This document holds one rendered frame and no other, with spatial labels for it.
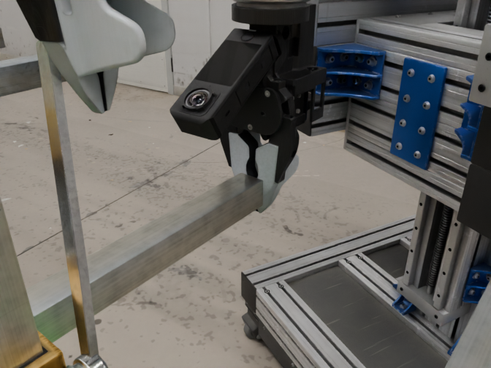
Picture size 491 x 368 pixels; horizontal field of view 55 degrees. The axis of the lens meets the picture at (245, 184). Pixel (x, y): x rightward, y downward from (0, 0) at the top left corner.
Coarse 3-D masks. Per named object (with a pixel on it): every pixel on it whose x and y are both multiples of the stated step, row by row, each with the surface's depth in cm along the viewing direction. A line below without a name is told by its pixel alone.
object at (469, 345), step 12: (480, 300) 32; (480, 312) 31; (468, 324) 30; (480, 324) 30; (468, 336) 29; (480, 336) 29; (456, 348) 29; (468, 348) 29; (480, 348) 29; (456, 360) 28; (468, 360) 28; (480, 360) 28
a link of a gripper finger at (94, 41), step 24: (72, 0) 25; (96, 0) 24; (72, 24) 25; (96, 24) 25; (120, 24) 24; (48, 48) 26; (72, 48) 26; (96, 48) 26; (120, 48) 25; (144, 48) 25; (72, 72) 26; (96, 72) 27; (96, 96) 29
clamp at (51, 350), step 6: (42, 336) 27; (42, 342) 27; (48, 342) 27; (42, 348) 26; (48, 348) 26; (54, 348) 26; (42, 354) 26; (48, 354) 26; (54, 354) 26; (60, 354) 26; (36, 360) 26; (42, 360) 26; (48, 360) 26; (54, 360) 26; (60, 360) 26; (24, 366) 25; (30, 366) 25; (36, 366) 25; (42, 366) 26; (48, 366) 26; (54, 366) 26; (60, 366) 26
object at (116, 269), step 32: (224, 192) 45; (256, 192) 47; (160, 224) 40; (192, 224) 40; (224, 224) 44; (96, 256) 36; (128, 256) 36; (160, 256) 38; (32, 288) 33; (64, 288) 33; (96, 288) 34; (128, 288) 36; (64, 320) 32
